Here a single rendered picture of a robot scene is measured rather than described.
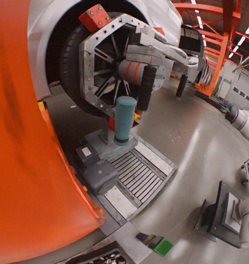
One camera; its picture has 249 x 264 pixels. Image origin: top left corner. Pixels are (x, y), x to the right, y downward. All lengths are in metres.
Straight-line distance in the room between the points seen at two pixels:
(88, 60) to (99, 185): 0.55
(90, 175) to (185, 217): 0.92
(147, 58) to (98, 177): 0.53
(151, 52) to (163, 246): 0.43
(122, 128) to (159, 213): 0.79
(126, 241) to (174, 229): 0.65
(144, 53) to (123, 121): 0.29
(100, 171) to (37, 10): 0.84
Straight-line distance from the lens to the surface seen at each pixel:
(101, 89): 0.58
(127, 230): 0.46
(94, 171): 0.56
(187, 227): 1.14
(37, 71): 0.52
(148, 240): 0.32
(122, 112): 0.42
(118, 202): 0.84
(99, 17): 0.44
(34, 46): 0.53
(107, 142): 0.90
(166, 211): 1.02
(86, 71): 0.40
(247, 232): 0.90
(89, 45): 0.40
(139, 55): 0.29
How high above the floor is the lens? 0.90
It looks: 41 degrees down
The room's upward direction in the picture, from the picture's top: 9 degrees clockwise
